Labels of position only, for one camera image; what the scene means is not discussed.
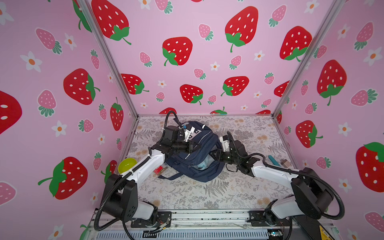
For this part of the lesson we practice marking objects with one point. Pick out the small eraser block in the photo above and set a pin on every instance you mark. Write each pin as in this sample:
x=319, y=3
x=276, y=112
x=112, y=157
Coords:
x=286, y=164

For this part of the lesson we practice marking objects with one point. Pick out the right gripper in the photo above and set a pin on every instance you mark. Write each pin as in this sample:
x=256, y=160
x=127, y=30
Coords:
x=218, y=152

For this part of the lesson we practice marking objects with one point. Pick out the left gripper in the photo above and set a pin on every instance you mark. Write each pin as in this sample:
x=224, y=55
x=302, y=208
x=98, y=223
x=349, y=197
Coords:
x=189, y=148

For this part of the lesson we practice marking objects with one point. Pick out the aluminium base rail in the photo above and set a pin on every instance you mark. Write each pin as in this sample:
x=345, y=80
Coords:
x=222, y=224

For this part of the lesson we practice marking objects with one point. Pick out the green bowl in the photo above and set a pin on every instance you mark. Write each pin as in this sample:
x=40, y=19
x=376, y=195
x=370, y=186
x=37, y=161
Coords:
x=126, y=165

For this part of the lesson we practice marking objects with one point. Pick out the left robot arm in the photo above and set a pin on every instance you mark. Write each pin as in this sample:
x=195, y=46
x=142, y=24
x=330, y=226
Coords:
x=120, y=198

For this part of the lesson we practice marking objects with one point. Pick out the black control box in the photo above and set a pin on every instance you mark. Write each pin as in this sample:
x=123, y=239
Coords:
x=315, y=231

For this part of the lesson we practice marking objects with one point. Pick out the red card pack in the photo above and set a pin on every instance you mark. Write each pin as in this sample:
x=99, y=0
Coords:
x=158, y=171

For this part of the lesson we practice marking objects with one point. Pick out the navy blue student backpack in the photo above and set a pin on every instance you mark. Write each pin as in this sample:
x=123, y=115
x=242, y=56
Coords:
x=185, y=163

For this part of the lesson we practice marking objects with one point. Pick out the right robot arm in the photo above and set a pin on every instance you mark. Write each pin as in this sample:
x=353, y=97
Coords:
x=312, y=196

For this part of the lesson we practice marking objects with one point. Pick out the teal pen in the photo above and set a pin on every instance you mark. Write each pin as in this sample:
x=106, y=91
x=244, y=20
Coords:
x=274, y=161

